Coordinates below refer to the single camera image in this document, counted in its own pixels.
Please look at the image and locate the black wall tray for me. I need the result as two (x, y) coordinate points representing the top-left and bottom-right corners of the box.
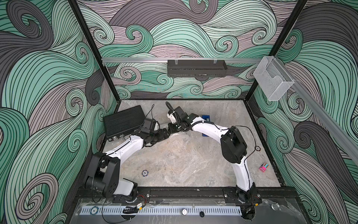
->
(167, 59), (228, 77)

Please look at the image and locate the white slotted cable duct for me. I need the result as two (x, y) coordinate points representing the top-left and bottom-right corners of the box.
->
(79, 206), (242, 216)

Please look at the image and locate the pink small box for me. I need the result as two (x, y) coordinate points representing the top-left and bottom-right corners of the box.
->
(259, 163), (269, 172)

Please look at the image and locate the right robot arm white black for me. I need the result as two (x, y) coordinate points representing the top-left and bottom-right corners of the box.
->
(167, 113), (254, 194)

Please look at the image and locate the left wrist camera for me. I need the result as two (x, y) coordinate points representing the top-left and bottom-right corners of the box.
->
(140, 118), (157, 134)

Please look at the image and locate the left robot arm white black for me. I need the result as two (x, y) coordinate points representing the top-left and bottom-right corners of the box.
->
(84, 128), (170, 198)

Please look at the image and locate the blue box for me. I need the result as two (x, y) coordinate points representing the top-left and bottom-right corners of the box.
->
(201, 115), (210, 137)

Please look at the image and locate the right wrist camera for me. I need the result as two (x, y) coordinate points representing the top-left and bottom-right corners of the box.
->
(167, 106), (188, 124)

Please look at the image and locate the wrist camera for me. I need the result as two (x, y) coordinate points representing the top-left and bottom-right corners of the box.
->
(167, 106), (188, 124)
(140, 118), (157, 134)

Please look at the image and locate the clear acrylic wall holder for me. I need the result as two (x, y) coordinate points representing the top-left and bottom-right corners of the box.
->
(254, 56), (295, 101)

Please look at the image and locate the black ribbed case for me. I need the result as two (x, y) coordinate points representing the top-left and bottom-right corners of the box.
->
(103, 105), (145, 141)

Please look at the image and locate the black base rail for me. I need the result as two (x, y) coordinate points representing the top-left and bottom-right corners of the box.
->
(76, 186), (297, 203)

